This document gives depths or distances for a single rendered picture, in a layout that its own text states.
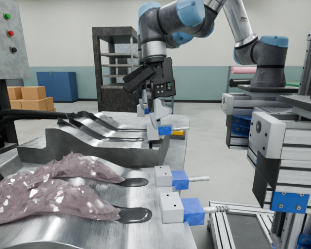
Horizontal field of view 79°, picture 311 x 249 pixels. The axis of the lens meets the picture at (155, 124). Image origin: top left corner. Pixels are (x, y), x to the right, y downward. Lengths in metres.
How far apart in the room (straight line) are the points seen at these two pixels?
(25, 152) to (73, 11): 7.59
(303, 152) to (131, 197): 0.41
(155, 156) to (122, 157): 0.10
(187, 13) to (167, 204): 0.44
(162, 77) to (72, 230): 0.44
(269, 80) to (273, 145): 0.54
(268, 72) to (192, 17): 0.58
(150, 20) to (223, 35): 6.84
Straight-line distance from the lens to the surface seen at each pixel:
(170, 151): 0.77
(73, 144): 0.67
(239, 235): 1.34
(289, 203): 0.68
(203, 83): 7.22
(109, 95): 4.77
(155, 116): 0.57
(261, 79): 1.05
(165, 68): 0.59
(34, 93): 5.51
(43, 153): 0.75
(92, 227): 0.35
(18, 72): 1.33
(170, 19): 0.57
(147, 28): 0.61
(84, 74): 7.88
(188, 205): 0.39
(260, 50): 1.07
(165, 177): 0.44
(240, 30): 1.12
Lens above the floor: 1.11
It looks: 16 degrees down
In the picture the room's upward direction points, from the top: straight up
